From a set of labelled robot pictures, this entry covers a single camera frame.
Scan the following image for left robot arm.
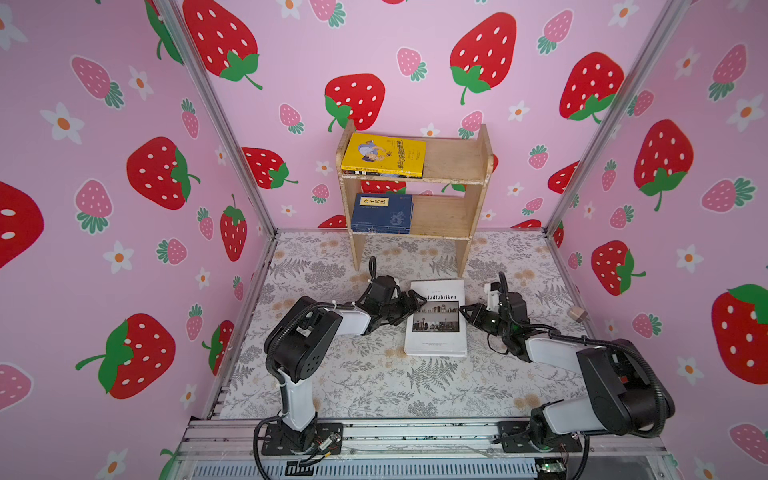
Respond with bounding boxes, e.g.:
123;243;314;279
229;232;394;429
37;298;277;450
264;275;427;451

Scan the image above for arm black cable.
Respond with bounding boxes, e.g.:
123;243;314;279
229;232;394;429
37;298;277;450
485;271;670;480
251;256;379;480

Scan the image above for blue book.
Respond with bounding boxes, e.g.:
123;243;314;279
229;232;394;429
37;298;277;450
351;193;414;235

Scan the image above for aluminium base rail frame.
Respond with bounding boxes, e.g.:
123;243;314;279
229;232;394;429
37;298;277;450
162;417;683;479

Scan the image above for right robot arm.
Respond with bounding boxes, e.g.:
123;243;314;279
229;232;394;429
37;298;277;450
459;282;676;450

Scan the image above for white photo cover book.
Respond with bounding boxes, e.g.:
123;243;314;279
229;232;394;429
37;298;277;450
404;279;468;357

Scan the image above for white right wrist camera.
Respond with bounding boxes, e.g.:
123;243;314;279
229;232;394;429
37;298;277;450
484;281;500;313

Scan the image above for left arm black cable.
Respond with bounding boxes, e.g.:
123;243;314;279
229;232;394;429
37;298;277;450
251;256;379;480

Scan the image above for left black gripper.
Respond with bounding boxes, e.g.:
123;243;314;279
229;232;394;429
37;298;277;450
379;289;427;324

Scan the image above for yellow cover book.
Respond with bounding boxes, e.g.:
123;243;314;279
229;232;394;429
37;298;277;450
341;132;426;178

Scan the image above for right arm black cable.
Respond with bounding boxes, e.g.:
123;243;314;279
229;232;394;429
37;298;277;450
485;271;670;480

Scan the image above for wooden two-tier bookshelf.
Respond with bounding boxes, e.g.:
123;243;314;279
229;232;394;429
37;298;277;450
335;123;494;277

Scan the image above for small beige block on table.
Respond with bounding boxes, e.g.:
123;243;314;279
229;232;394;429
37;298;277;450
568;306;589;323

